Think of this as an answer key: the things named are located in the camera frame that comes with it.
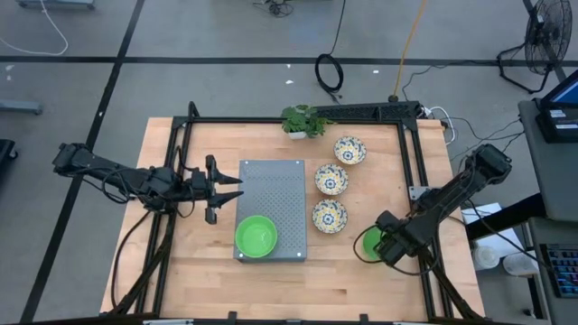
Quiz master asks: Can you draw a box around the black perforated crossbar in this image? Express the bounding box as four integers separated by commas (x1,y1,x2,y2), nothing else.
315,100,424,122

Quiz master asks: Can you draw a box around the green mini bowl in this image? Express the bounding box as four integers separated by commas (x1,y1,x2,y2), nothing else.
234,214,279,260
361,224,386,262

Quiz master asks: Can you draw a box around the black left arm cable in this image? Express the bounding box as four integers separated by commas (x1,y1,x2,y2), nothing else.
109,209,154,312

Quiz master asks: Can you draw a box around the black floor fan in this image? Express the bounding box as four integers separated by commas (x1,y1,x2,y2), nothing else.
496,0,574,95

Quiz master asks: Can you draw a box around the silver metal bracket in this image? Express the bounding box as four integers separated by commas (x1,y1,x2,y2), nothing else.
408,184,431,202

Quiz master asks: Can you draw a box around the yellow cable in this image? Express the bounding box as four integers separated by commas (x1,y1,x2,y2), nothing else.
391,0,429,101

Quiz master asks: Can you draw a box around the black keyboard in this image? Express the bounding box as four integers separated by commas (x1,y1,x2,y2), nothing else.
539,243,578,299

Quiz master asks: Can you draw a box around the black coiled cable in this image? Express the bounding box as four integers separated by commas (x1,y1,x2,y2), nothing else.
314,0,348,101

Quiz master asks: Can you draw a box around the laptop with blue screen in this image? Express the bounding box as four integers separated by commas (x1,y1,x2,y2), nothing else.
539,68,578,109

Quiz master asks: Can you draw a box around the grey floor foot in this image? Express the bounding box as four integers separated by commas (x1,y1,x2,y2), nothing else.
0,99,44,116

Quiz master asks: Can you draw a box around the black box with labels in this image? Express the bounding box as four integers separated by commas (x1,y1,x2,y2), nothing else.
536,106,578,144

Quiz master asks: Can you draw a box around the grey cart base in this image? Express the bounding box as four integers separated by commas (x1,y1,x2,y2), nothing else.
15,0,97,11

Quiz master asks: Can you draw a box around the white plastic cup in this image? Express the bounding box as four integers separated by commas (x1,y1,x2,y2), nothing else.
502,251,539,277
471,245,501,272

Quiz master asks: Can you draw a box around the grey desk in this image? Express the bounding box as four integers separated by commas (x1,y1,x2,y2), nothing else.
526,216,578,325
517,97,578,223

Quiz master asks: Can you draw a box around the green plant in white pot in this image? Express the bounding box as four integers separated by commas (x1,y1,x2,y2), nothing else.
279,104,335,141

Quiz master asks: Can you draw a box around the yellow bowl with blue pattern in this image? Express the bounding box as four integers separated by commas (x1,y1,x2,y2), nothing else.
332,135,368,166
311,199,349,235
313,162,350,197

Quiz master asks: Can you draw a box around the white floor cable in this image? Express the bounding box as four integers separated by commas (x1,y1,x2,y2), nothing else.
0,0,70,58

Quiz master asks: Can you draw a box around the grey perforated metal shelf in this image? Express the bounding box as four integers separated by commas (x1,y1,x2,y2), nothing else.
232,158,309,264

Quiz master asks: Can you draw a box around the white paper sheet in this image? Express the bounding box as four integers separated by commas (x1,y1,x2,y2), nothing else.
460,201,520,261

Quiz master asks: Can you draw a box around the black desk bar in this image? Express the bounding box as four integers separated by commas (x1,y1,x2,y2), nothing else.
464,192,548,241

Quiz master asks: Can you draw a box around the black aluminium table frame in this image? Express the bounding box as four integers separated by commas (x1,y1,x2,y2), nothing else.
99,99,488,325

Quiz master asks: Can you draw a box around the white cable loop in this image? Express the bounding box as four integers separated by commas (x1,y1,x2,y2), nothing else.
422,106,458,146

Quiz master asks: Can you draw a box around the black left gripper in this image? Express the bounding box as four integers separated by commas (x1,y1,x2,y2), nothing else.
182,154,246,226

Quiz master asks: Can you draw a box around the black cable bundle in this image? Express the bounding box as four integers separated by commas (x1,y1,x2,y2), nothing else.
251,0,295,19

